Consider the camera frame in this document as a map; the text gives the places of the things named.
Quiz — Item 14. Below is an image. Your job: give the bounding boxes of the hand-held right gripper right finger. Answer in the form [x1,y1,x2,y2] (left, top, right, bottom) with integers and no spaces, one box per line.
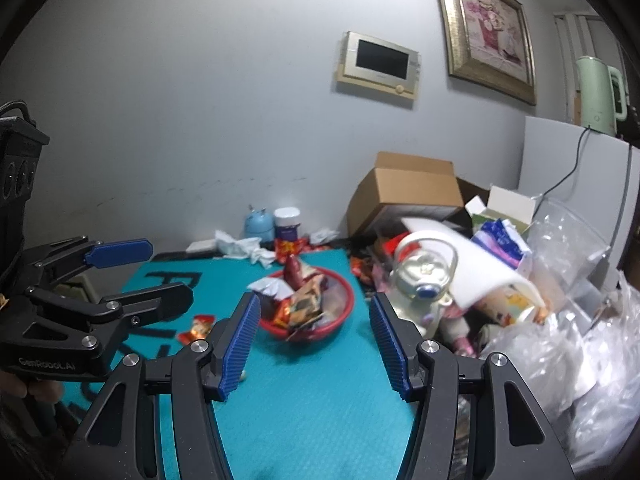
[369,292,576,480]

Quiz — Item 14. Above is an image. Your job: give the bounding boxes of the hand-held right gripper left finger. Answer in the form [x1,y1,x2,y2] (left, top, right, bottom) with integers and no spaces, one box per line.
[60,292,262,480]

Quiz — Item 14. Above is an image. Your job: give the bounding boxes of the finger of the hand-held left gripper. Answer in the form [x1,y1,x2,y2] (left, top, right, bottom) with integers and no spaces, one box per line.
[25,281,195,342]
[22,236,154,292]

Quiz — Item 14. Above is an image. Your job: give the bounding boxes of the small red orange snack packet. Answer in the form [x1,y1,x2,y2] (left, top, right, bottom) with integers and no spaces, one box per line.
[177,314,217,345]

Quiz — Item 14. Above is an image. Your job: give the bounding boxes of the red plastic basket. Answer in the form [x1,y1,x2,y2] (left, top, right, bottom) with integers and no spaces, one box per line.
[250,267,356,343]

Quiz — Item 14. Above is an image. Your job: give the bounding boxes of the red white snack packet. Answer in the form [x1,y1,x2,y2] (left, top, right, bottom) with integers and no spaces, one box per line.
[248,255,306,302]

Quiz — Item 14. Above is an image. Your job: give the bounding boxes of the seaweed cracker snack packet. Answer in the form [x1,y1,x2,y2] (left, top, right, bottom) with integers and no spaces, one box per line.
[289,274,328,333]

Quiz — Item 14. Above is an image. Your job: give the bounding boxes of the person's left hand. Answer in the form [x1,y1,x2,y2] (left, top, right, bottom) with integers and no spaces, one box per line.
[0,371,64,405]

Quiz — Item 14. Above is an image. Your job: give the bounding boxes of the cream cartoon water bottle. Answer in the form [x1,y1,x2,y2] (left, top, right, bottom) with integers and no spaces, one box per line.
[387,232,471,356]

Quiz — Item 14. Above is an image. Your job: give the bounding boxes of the teal bubble mat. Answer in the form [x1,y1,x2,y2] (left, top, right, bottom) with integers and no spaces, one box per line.
[65,249,421,480]

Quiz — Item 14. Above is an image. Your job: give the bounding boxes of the red yellow snack packet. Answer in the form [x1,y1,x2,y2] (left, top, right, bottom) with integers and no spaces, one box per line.
[275,239,306,260]

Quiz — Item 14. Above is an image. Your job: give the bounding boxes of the white foam sheet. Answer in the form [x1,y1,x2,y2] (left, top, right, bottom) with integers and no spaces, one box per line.
[400,216,548,311]

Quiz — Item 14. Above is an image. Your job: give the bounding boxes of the small blue toy figure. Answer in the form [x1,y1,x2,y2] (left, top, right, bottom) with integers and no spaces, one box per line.
[244,205,276,240]

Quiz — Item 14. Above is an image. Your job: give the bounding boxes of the printed paper cup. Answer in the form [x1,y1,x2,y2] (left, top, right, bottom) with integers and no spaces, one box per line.
[472,285,548,326]

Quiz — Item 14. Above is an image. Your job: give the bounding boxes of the jar with white lid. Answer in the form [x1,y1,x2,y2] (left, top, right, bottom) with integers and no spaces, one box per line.
[273,207,303,242]

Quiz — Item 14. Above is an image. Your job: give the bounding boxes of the blue white packet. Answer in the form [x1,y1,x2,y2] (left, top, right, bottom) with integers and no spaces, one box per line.
[472,219,533,268]

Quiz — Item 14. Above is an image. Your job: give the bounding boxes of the cardboard box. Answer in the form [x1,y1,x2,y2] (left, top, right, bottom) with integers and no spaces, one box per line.
[346,151,466,238]

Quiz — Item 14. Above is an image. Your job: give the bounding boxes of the open white carton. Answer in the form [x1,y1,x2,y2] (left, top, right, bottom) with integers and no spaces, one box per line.
[465,185,538,226]

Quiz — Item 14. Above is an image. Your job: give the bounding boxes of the clear plastic bag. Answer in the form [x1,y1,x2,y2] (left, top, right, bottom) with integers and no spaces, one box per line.
[527,195,613,311]

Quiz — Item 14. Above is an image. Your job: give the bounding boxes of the translucent plastic bag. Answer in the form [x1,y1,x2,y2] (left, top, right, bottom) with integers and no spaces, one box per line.
[565,270,640,476]

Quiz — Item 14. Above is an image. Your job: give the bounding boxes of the white refrigerator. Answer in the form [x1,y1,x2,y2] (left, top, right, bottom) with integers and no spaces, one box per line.
[517,116,640,281]

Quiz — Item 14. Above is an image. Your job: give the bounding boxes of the green electric kettle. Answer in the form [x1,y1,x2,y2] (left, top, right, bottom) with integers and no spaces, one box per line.
[575,56,628,137]

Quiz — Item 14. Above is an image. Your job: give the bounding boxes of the gold framed picture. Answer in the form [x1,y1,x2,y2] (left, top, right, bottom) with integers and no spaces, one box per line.
[429,0,537,106]

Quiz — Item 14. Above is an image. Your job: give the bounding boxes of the black power cable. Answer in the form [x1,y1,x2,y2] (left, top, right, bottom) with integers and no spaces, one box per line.
[540,127,591,198]

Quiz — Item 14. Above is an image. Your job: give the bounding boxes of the wall intercom panel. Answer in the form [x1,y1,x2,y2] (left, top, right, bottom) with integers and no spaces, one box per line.
[335,31,422,98]

